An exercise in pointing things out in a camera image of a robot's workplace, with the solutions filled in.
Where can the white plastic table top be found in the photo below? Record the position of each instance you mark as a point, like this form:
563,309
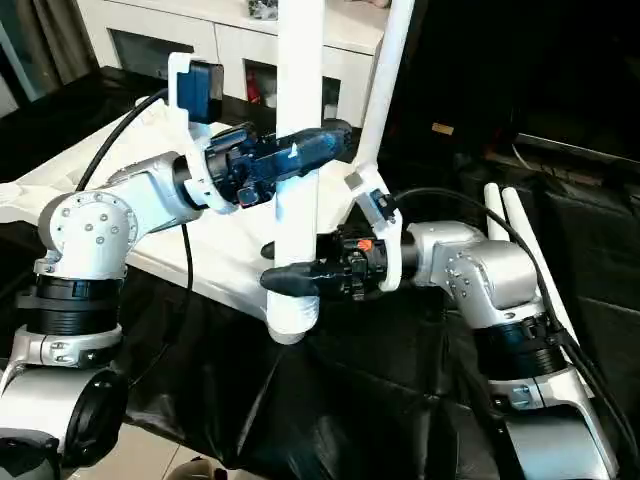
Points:
235,260

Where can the white plastic table leg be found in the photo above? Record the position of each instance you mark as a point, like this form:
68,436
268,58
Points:
387,75
297,75
492,210
520,225

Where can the small yellow label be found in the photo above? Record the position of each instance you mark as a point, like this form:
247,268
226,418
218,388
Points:
443,128

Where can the black mat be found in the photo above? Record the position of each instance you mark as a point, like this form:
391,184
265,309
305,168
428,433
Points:
350,390

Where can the black and white bundle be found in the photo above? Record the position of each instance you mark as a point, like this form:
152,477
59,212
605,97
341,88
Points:
262,7

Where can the white glass-door cabinet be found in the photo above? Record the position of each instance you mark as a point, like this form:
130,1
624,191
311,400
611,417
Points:
150,20

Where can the grey curtain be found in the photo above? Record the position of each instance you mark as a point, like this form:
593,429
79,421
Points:
55,40

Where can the black flat screen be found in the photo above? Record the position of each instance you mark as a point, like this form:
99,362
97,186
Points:
575,147

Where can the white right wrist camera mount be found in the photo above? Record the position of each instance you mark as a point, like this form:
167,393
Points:
390,250

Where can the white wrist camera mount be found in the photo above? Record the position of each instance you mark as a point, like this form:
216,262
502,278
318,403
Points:
180,100
390,250

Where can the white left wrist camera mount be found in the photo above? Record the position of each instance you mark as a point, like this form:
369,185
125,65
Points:
180,100

